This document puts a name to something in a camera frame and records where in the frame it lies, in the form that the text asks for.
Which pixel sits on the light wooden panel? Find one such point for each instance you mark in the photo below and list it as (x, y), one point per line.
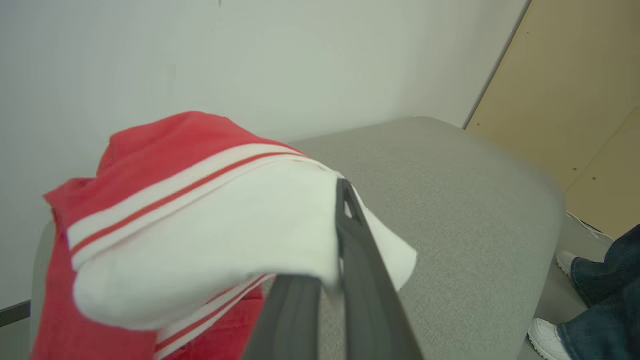
(570, 90)

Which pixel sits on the black baseboard strip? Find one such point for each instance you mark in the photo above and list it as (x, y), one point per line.
(14, 314)

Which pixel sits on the white sneaker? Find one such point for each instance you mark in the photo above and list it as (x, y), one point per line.
(566, 261)
(547, 340)

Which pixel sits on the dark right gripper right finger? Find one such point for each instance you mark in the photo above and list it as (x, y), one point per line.
(370, 300)

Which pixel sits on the red and white cloth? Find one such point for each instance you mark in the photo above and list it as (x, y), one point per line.
(200, 225)

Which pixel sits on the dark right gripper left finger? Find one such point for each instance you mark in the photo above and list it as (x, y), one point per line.
(290, 320)

